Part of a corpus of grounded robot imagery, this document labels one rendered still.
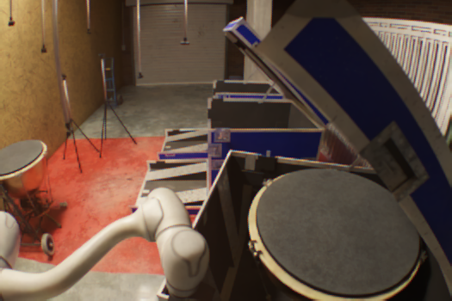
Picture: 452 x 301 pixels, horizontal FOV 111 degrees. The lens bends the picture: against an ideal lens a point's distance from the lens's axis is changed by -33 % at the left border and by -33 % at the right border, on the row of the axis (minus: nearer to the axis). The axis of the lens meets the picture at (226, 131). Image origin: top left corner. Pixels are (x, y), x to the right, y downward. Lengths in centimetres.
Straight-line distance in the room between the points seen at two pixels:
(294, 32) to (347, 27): 6
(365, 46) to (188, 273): 49
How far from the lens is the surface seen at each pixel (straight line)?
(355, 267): 95
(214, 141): 185
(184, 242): 49
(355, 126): 31
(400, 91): 31
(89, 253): 61
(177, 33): 760
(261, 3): 456
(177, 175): 278
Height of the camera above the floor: 169
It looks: 24 degrees down
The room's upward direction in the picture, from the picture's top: 2 degrees clockwise
